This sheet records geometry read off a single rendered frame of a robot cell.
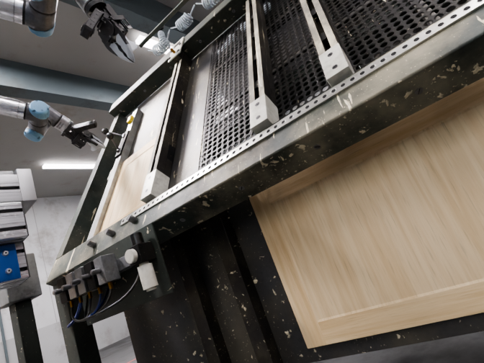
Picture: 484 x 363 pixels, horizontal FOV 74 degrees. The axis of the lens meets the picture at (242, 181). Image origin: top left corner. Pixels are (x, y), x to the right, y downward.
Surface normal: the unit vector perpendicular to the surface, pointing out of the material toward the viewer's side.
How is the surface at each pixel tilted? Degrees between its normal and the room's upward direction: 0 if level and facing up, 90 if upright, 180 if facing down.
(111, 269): 90
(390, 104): 147
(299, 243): 90
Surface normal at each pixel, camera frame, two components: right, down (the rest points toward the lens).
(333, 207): -0.53, -0.02
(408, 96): 0.01, 0.75
